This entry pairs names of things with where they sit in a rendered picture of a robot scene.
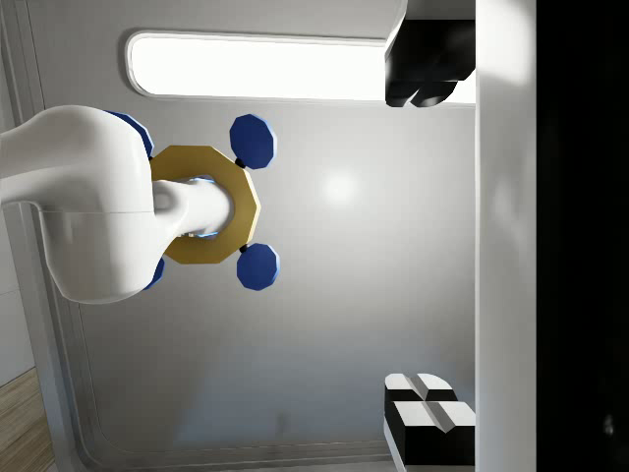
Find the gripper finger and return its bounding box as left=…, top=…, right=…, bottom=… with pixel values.
left=383, top=372, right=477, bottom=472
left=383, top=18, right=477, bottom=109

